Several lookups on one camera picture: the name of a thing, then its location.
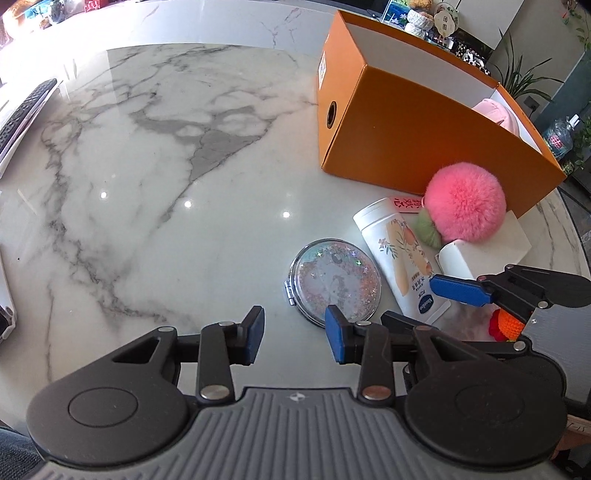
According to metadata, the orange crochet toy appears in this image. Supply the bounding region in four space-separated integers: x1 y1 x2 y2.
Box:
488 308 527 343

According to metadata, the small white box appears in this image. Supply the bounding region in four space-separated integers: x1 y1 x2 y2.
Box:
436 210 533 283

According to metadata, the round glitter compact mirror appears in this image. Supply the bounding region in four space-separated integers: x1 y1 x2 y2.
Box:
283 238 382 330

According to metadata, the white ceramic pot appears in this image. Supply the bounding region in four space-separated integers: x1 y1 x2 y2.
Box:
403 8 435 38

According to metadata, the orange cardboard box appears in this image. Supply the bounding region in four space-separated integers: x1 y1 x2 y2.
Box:
317 10 568 220

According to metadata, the pink plush toy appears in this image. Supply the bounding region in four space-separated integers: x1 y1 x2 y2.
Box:
471 98 524 138

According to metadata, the round plate ornament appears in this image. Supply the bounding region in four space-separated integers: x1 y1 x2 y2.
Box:
434 2 459 38

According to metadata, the clear water bottle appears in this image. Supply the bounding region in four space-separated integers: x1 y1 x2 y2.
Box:
542 115 584 160

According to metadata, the black keyboard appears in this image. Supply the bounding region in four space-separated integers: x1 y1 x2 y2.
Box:
0 78 59 156

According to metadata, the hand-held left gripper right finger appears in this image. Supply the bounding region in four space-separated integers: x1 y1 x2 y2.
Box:
324 304 468 402

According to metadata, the blue picture card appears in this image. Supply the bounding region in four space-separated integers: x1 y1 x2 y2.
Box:
383 0 411 24

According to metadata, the pink and green pompom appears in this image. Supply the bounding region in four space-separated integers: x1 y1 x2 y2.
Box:
412 161 508 248

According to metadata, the leafy green plant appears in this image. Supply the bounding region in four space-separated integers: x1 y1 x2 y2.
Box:
560 0 591 52

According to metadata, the white lotion tube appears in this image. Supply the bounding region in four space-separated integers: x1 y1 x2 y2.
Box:
353 198 452 326

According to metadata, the pink printed tag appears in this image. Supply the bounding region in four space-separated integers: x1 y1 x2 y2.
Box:
390 196 424 216

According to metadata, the black and white patterned ornament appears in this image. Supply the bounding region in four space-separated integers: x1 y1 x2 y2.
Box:
455 43 493 75

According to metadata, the potted plant with long leaves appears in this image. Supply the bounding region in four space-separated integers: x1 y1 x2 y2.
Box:
488 31 556 101

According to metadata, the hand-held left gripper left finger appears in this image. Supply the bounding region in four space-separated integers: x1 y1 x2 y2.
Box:
113 305 266 403

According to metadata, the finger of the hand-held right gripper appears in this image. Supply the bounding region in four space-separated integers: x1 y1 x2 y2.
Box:
381 310 533 357
428 264 591 325

